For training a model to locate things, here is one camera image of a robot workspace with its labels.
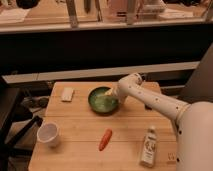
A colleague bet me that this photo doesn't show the green ceramic bowl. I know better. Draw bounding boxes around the green ceramic bowl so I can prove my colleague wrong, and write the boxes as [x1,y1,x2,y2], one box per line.
[88,87,119,114]

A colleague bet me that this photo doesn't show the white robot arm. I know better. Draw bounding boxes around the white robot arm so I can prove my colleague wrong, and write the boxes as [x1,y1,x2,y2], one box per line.
[106,73,213,171]

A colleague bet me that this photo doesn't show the small black object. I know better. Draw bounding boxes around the small black object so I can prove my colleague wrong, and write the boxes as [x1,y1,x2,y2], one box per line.
[145,105,152,110]

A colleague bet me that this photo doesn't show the orange carrot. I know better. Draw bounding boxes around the orange carrot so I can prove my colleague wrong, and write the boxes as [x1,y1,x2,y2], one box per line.
[99,129,112,151]

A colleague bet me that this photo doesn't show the white rectangular sponge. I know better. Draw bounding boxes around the white rectangular sponge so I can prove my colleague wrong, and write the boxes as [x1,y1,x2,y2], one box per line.
[61,87,74,102]

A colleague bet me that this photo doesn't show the white dressing bottle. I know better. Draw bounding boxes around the white dressing bottle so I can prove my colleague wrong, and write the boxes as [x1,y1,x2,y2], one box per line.
[140,126,157,168]

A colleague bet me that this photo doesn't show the white paper cup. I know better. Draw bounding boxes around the white paper cup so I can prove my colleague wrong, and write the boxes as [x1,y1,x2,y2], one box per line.
[37,123,60,148]

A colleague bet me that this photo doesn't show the grey chair back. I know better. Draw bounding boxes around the grey chair back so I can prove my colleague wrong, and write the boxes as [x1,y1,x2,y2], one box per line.
[179,43,213,103]

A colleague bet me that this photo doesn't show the black office chair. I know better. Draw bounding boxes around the black office chair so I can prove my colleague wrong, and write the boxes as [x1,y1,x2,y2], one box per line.
[0,76,43,171]

